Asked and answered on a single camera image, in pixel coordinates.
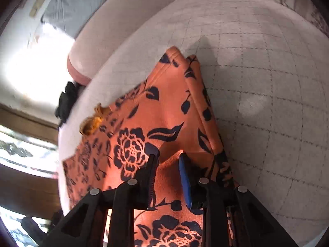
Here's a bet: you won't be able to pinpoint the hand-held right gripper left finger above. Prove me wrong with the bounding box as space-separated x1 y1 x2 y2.
46 154 158 247

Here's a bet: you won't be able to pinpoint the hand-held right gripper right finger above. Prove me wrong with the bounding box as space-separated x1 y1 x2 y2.
179 152 299 247

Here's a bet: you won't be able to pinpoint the orange floral shirt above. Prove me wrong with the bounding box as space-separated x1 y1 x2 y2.
62 46 239 247

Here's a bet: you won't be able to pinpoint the black clothes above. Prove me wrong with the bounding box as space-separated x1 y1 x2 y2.
54 81 79 128

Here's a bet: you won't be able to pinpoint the white quilted bed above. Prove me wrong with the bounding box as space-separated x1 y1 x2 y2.
57 0 329 247

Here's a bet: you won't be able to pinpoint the stained glass window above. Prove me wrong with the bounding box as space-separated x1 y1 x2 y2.
0 125 59 247

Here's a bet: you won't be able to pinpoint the pink bolster cushion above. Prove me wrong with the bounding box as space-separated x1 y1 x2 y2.
67 0 203 85

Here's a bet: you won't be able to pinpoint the grey pillow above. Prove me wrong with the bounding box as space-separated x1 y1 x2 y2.
40 0 116 38

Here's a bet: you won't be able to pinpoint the wooden window frame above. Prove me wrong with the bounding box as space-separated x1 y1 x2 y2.
0 103 62 219

